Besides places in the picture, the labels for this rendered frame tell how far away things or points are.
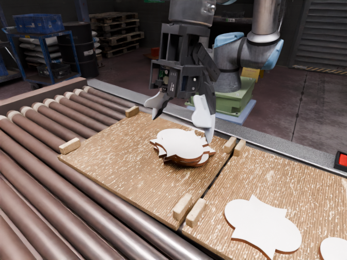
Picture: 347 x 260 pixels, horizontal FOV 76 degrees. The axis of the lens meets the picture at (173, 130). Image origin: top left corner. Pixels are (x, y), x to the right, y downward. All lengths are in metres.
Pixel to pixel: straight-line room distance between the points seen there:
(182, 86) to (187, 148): 0.24
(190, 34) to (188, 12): 0.04
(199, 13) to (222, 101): 0.66
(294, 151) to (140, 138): 0.49
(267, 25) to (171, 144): 0.55
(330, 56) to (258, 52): 4.35
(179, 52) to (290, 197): 0.41
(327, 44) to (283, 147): 4.49
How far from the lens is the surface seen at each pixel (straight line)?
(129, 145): 0.70
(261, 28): 0.91
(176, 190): 0.55
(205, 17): 0.40
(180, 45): 0.39
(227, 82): 1.00
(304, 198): 0.61
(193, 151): 0.57
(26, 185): 0.69
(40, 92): 1.18
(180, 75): 0.36
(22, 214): 0.62
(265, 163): 0.67
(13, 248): 0.57
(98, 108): 1.00
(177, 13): 0.39
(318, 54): 5.22
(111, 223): 0.53
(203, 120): 0.40
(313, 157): 0.79
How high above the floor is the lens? 1.34
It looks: 32 degrees down
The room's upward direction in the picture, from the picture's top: straight up
